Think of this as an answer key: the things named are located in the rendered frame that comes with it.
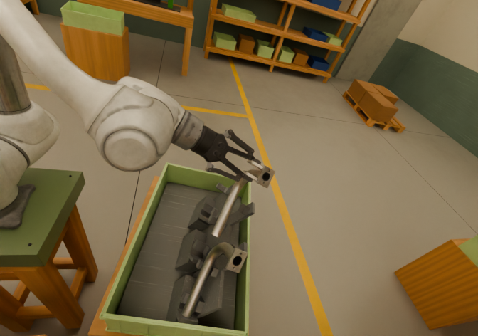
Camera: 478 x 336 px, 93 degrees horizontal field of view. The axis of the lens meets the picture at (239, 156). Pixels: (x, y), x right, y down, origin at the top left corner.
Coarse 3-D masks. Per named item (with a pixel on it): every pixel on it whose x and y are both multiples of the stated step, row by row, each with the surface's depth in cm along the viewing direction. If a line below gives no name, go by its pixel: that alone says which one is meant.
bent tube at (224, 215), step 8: (264, 168) 65; (256, 176) 68; (264, 176) 70; (272, 176) 67; (240, 184) 76; (264, 184) 66; (232, 192) 76; (232, 200) 76; (224, 208) 75; (232, 208) 76; (224, 216) 74; (216, 224) 74; (224, 224) 74; (216, 232) 73
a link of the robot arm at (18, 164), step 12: (0, 144) 69; (0, 156) 67; (12, 156) 71; (0, 168) 67; (12, 168) 71; (24, 168) 76; (0, 180) 67; (12, 180) 72; (0, 192) 68; (12, 192) 73; (0, 204) 70
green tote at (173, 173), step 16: (160, 176) 100; (176, 176) 112; (192, 176) 111; (208, 176) 110; (160, 192) 104; (240, 192) 117; (144, 224) 86; (240, 224) 107; (240, 240) 99; (128, 256) 74; (128, 272) 78; (240, 272) 87; (112, 288) 66; (240, 288) 82; (112, 304) 67; (240, 304) 77; (112, 320) 62; (128, 320) 62; (144, 320) 63; (160, 320) 64; (240, 320) 73
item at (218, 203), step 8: (208, 200) 102; (216, 200) 105; (224, 200) 97; (200, 208) 99; (216, 208) 99; (192, 216) 101; (208, 216) 97; (216, 216) 93; (192, 224) 96; (200, 224) 95; (208, 224) 95
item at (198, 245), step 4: (212, 216) 85; (208, 220) 85; (212, 220) 85; (216, 220) 86; (224, 228) 84; (196, 240) 84; (196, 244) 82; (200, 244) 83; (204, 244) 84; (196, 248) 82; (200, 248) 83; (204, 248) 84; (208, 248) 81; (204, 252) 82; (208, 252) 81
